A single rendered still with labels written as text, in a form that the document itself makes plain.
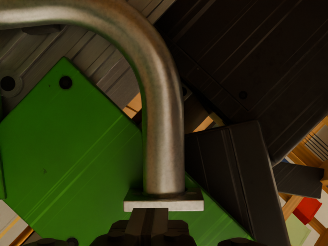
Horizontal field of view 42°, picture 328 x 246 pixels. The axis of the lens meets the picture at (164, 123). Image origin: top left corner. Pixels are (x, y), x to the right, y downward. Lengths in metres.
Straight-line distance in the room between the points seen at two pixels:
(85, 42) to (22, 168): 0.11
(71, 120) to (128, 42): 0.08
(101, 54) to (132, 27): 0.06
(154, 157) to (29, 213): 0.12
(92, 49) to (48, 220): 0.14
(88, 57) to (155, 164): 0.11
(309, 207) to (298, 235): 0.40
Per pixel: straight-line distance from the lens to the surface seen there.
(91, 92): 0.33
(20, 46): 0.37
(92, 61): 0.35
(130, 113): 1.17
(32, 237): 0.49
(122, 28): 0.30
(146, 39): 0.29
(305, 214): 4.09
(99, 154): 0.33
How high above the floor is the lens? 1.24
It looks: 14 degrees down
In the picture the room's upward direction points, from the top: 135 degrees clockwise
